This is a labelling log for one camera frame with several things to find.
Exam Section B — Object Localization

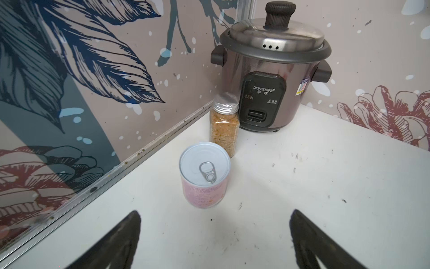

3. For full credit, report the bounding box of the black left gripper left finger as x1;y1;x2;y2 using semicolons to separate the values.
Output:
68;210;141;269

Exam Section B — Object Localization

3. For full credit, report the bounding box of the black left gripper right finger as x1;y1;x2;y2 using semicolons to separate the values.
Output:
290;209;364;269

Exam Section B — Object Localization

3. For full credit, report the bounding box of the pink tin can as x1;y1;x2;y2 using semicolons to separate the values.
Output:
179;142;231;208

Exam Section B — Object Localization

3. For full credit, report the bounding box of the glass spice jar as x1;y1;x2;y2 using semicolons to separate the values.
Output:
209;93;240;158

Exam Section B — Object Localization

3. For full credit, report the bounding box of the silver rice cooker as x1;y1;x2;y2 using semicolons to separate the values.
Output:
211;1;332;132

